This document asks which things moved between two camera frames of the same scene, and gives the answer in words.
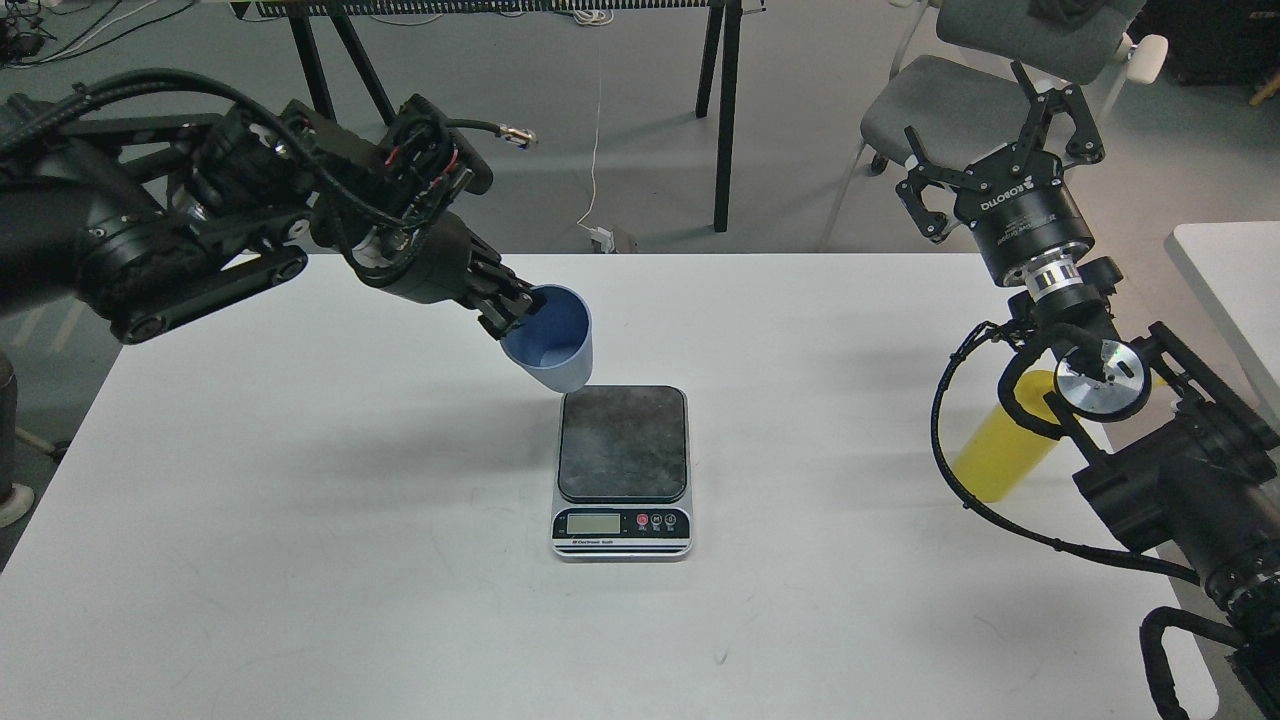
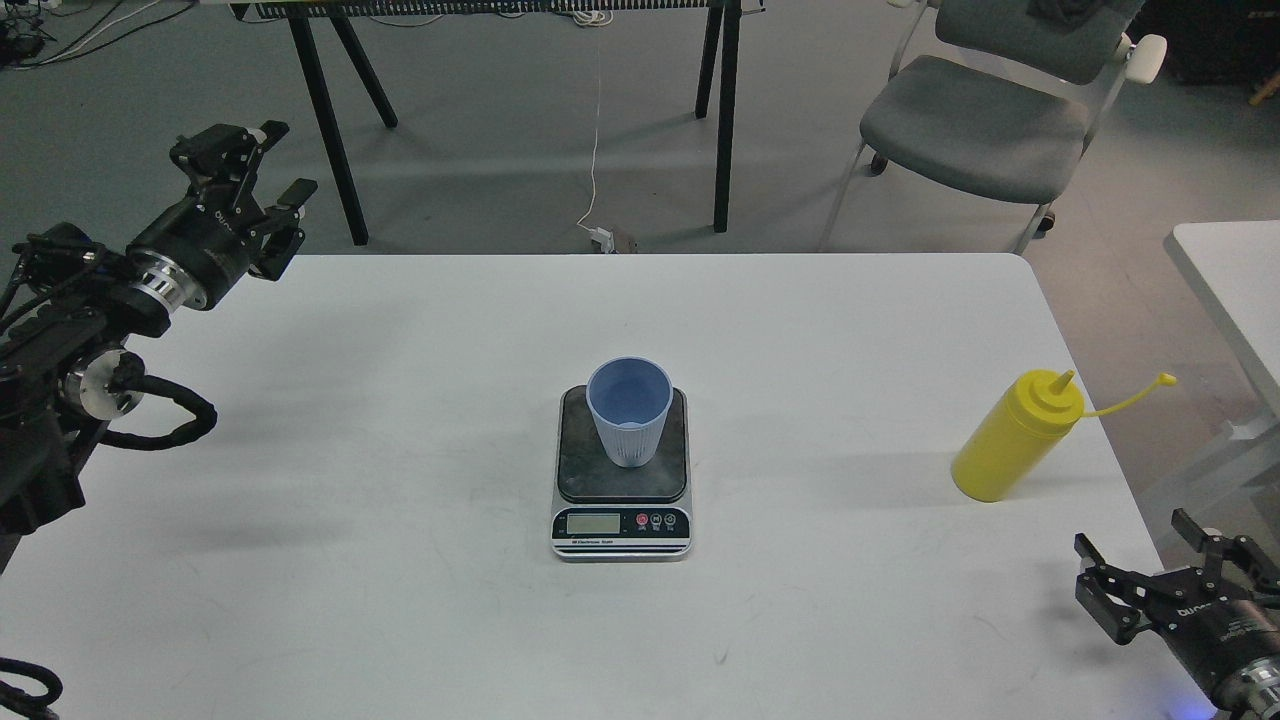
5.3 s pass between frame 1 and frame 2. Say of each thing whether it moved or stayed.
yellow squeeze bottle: stayed
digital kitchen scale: stayed
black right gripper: moved
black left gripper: moved
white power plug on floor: stayed
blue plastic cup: moved
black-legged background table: stayed
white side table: stayed
